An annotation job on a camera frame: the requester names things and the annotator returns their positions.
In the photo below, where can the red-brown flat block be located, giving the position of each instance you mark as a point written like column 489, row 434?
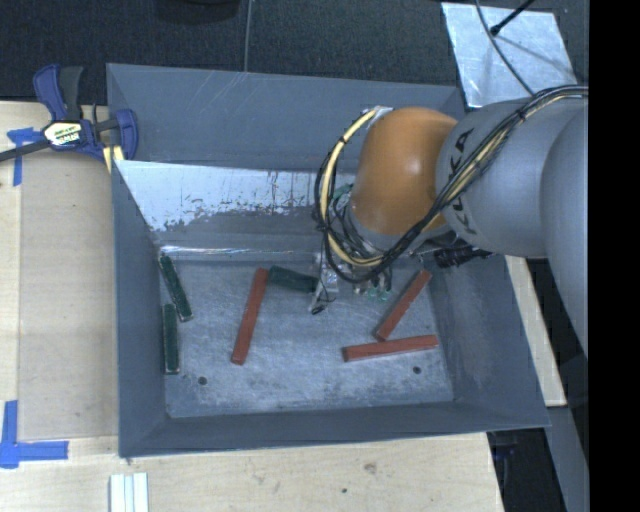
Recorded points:
column 390, row 348
column 250, row 317
column 402, row 306

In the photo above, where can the dark green flat block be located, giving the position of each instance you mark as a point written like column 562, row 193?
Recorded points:
column 176, row 289
column 291, row 279
column 171, row 340

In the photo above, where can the grey metal bin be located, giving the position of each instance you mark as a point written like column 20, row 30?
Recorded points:
column 300, row 370

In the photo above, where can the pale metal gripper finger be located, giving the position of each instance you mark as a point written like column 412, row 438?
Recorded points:
column 330, row 285

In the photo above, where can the pale wood flat board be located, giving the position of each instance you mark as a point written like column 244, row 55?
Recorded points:
column 65, row 300

